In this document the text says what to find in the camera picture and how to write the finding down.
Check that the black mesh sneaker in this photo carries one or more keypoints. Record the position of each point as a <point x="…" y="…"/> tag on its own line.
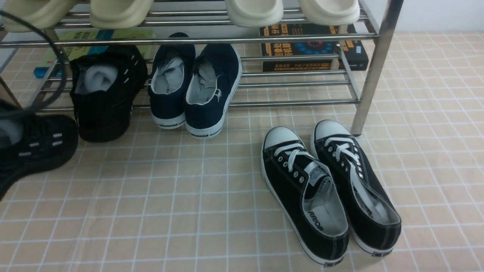
<point x="104" y="88"/>
<point x="34" y="144"/>

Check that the steel shoe rack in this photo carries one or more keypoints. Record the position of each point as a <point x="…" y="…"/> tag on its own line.
<point x="337" y="86"/>

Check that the navy canvas sneaker right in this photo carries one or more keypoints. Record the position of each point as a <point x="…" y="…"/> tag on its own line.
<point x="216" y="76"/>

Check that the navy canvas sneaker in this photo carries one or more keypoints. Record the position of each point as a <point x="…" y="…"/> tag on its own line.
<point x="168" y="83"/>
<point x="216" y="76"/>

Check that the black canvas sneaker left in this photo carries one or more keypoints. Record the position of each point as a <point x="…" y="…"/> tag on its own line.
<point x="306" y="192"/>

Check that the black canvas sneaker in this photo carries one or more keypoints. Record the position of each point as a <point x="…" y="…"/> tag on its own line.
<point x="306" y="192"/>
<point x="375" y="223"/>

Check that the navy canvas sneaker left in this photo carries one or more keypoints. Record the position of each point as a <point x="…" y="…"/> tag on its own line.
<point x="168" y="83"/>

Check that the beige checked floor mat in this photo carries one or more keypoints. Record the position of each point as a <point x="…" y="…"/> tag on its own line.
<point x="163" y="201"/>

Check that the cream foam slipper left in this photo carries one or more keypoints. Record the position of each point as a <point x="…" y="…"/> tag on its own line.
<point x="254" y="13"/>

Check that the cream foam slipper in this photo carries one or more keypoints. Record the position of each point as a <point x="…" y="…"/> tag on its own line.
<point x="331" y="12"/>
<point x="254" y="13"/>

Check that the black book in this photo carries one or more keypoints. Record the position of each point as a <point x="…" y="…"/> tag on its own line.
<point x="354" y="51"/>

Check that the cream foam slipper right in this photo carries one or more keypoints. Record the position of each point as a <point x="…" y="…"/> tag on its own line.
<point x="331" y="12"/>

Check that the black canvas sneaker right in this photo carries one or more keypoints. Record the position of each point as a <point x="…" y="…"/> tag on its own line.
<point x="375" y="223"/>

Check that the olive foam slipper right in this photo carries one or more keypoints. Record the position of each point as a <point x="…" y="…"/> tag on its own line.
<point x="118" y="14"/>

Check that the olive foam slipper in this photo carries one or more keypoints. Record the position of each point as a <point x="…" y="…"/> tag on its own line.
<point x="118" y="14"/>
<point x="42" y="14"/>

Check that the olive foam slipper left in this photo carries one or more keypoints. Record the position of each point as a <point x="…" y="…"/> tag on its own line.
<point x="42" y="14"/>

